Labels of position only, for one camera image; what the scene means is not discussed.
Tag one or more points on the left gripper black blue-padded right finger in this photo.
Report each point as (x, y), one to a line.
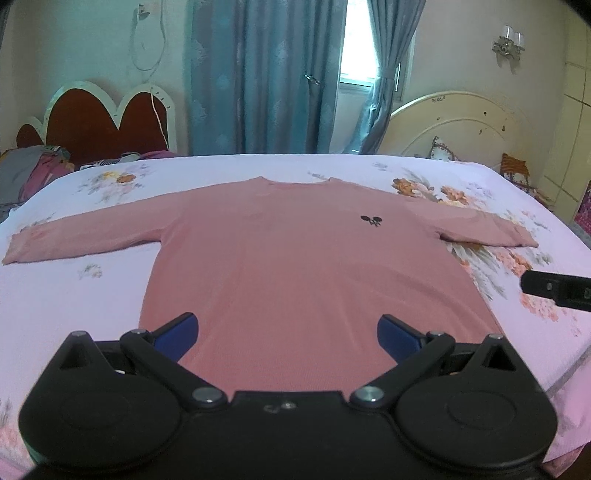
(418, 356)

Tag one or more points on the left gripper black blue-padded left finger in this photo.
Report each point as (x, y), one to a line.
(155, 355)

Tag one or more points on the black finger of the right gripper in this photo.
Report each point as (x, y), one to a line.
(566, 291)

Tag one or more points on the pink long-sleeve shirt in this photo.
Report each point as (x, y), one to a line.
(288, 281)

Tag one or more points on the pile of clothes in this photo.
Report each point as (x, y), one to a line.
(26, 171)

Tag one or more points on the cream wardrobe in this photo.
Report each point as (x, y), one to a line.
(567, 172)

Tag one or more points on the white floral bed sheet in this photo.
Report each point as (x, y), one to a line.
(41, 303)

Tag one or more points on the orange patterned pillow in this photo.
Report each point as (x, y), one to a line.
(515, 171)

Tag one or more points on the cream round headboard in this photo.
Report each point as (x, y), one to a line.
(475, 128)

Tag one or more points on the patterned cushion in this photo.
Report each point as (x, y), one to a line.
(440, 151)

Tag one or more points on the red white scalloped headboard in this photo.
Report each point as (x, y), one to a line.
(83, 118)

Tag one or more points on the teal curtain left panel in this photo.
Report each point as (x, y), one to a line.
(264, 76)

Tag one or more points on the teal curtain panel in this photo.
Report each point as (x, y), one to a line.
(264, 76)
(394, 24)

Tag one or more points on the teal curtain right panel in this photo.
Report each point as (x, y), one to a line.
(394, 24)

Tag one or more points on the wall sconce lamp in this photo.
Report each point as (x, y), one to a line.
(510, 44)

